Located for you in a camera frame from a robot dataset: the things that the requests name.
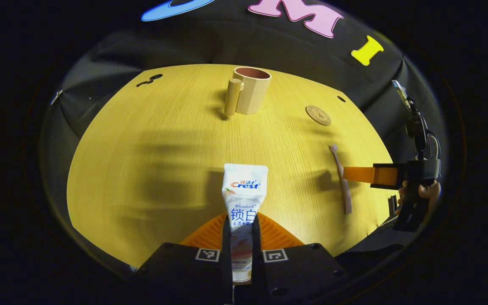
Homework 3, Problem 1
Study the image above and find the round wooden coaster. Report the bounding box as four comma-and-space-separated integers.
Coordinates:
305, 105, 332, 126

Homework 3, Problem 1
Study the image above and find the white toothbrush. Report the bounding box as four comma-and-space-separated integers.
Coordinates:
330, 144, 352, 215

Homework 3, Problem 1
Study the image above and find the beige cup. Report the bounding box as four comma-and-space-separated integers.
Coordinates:
224, 67, 272, 116

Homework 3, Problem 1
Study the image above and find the wooden desktop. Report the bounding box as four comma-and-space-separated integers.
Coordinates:
67, 64, 397, 269

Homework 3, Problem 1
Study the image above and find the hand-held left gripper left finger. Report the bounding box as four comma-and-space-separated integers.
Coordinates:
135, 213, 233, 305

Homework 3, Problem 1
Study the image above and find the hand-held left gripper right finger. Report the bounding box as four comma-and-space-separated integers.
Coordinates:
252, 213, 349, 305

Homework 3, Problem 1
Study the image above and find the black backdrop cloth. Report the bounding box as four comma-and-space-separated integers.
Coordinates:
41, 0, 446, 170

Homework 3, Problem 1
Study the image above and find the white toothpaste tube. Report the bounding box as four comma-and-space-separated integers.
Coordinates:
222, 164, 269, 283

